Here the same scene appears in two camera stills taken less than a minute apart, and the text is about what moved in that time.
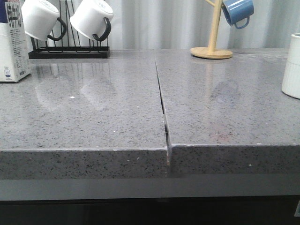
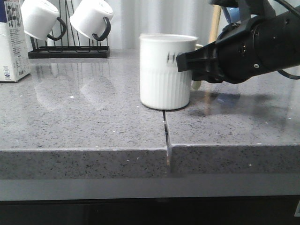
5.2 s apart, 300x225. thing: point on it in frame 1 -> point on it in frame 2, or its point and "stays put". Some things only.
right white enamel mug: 92,18 stays put
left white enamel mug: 41,20 stays put
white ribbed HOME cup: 291,86 -> 162,86
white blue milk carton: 14,63 stays put
